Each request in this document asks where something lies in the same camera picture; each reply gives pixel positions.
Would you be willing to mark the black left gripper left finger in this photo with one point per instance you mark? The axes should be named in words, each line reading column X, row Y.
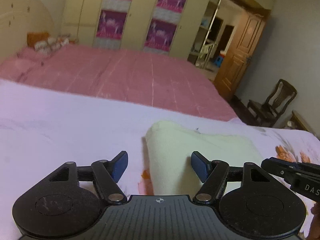
column 71, row 199

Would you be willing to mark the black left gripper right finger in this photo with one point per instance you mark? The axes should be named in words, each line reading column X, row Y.
column 247, row 200

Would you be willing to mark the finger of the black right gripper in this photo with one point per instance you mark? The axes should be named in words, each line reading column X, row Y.
column 290, row 171

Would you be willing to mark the pale cream small garment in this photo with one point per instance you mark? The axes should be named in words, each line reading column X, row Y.
column 170, row 146

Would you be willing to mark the dark wooden chair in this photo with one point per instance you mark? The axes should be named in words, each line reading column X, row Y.
column 275, row 105

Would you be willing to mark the floral lilac bed sheet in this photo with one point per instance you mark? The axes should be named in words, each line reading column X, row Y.
column 42, row 129

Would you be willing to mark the blue plastic stool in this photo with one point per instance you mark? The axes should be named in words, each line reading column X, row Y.
column 218, row 61

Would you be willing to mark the pink pillow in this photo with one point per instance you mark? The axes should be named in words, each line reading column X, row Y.
column 15, row 67

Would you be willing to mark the brown wooden door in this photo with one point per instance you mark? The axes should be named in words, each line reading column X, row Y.
column 240, row 51

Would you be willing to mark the open shelf unit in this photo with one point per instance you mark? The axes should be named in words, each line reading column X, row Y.
column 205, row 40

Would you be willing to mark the pink checked bed cover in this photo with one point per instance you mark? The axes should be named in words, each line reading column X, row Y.
column 133, row 76

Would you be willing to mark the purple poster lower left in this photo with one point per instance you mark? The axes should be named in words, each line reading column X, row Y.
column 110, row 29

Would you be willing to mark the purple poster lower right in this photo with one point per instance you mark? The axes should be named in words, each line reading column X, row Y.
column 159, row 37

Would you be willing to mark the cream curved headboard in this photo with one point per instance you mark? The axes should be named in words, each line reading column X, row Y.
column 19, row 17

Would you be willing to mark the cream wardrobe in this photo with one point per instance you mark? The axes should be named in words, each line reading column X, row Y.
column 80, row 19

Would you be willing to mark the purple poster upper right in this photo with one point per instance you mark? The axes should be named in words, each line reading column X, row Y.
column 169, row 11

